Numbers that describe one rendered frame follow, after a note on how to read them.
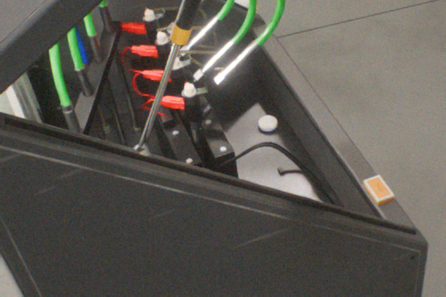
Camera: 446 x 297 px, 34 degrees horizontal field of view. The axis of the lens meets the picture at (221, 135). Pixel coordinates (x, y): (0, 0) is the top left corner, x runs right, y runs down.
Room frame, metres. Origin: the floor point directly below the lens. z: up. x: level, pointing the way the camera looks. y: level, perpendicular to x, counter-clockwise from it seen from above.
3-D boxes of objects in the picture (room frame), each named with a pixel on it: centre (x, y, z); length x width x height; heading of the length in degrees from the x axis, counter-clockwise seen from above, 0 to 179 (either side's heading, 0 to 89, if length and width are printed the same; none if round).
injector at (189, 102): (0.95, 0.03, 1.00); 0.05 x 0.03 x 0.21; 104
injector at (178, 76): (1.03, 0.05, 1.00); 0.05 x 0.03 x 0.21; 104
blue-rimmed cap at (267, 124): (1.11, -0.10, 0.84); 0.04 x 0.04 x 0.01
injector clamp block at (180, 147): (1.06, 0.07, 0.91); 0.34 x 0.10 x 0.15; 14
